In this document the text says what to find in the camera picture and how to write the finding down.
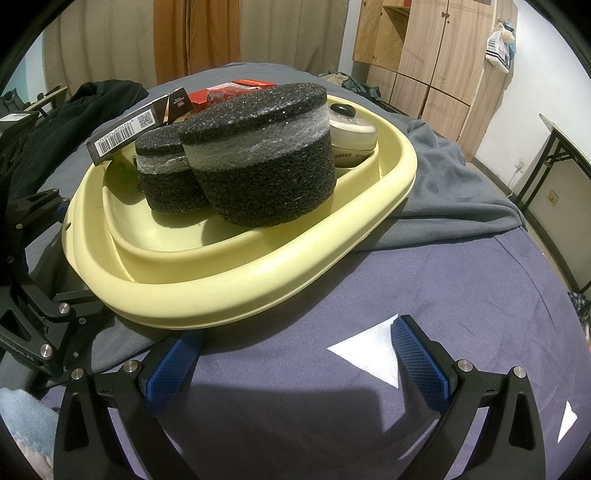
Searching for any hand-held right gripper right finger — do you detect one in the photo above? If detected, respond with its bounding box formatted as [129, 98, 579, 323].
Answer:
[390, 315, 548, 480]

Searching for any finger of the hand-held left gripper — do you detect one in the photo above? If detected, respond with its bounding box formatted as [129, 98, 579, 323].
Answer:
[11, 189, 71, 241]
[0, 277, 100, 384]

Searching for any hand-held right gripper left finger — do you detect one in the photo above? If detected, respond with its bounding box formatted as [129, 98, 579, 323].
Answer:
[54, 330, 206, 480]

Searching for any dark carton box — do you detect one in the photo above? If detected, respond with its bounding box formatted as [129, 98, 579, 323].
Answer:
[87, 88, 191, 165]

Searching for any pale yellow plastic basin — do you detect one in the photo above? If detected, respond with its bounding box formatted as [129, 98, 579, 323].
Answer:
[61, 90, 419, 330]

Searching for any small black foam cylinder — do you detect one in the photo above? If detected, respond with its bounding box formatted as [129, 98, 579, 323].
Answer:
[135, 122, 213, 215]

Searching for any large black foam cylinder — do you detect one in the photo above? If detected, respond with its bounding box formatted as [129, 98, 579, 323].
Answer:
[178, 82, 334, 228]

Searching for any slim red box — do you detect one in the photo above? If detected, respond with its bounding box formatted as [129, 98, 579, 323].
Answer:
[205, 78, 280, 109]

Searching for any beige ceramic lidded jar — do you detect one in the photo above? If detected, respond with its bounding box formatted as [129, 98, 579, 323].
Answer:
[328, 102, 378, 169]

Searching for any black jacket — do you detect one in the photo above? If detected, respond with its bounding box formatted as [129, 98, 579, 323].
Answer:
[21, 78, 149, 195]

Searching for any light blue fluffy cloth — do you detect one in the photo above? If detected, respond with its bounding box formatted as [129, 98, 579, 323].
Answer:
[0, 387, 61, 480]

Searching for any beige curtain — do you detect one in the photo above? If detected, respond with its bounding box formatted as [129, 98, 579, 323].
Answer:
[44, 0, 347, 88]

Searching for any dark checked clothes heap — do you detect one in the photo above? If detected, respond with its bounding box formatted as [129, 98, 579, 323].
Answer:
[567, 290, 591, 337]

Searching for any grey blanket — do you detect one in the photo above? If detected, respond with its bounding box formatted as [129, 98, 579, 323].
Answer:
[28, 62, 531, 259]

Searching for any orange curtain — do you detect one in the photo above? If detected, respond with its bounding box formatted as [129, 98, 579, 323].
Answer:
[152, 0, 243, 81]

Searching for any black folding table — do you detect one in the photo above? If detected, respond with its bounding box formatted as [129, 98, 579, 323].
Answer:
[519, 113, 591, 296]

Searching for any pile of clothes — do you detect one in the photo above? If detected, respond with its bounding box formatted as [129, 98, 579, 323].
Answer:
[321, 69, 398, 114]

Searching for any wooden wardrobe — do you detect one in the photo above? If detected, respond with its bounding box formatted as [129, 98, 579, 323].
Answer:
[353, 0, 514, 160]

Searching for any white plastic bag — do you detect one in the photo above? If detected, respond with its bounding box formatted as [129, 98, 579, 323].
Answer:
[484, 18, 517, 72]

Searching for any white plug with cable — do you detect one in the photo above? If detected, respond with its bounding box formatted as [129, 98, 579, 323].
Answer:
[508, 161, 527, 199]

